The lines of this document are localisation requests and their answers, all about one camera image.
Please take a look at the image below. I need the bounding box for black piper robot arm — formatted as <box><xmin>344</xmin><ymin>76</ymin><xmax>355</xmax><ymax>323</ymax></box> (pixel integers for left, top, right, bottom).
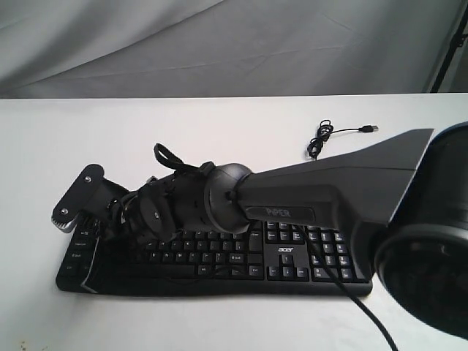
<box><xmin>82</xmin><ymin>123</ymin><xmax>467</xmax><ymax>338</ymax></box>

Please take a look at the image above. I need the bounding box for black stand pole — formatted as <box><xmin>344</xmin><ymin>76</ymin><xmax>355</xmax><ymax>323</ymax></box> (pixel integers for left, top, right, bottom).
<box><xmin>427</xmin><ymin>1</ymin><xmax>467</xmax><ymax>94</ymax></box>

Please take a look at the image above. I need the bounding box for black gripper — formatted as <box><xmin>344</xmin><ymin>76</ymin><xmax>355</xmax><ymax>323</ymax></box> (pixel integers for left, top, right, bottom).
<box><xmin>80</xmin><ymin>171</ymin><xmax>205</xmax><ymax>294</ymax></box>

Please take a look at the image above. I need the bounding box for black USB cable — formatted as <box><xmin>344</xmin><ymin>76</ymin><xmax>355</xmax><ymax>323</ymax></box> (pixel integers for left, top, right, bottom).
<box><xmin>304</xmin><ymin>119</ymin><xmax>380</xmax><ymax>161</ymax></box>

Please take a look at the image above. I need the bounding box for grey backdrop cloth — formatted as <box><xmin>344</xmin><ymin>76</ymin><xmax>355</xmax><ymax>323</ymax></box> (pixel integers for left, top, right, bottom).
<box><xmin>1</xmin><ymin>1</ymin><xmax>466</xmax><ymax>99</ymax></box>

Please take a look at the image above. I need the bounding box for black acer keyboard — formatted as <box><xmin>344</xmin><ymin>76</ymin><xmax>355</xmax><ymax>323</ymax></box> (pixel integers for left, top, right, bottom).
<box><xmin>56</xmin><ymin>219</ymin><xmax>372</xmax><ymax>297</ymax></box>

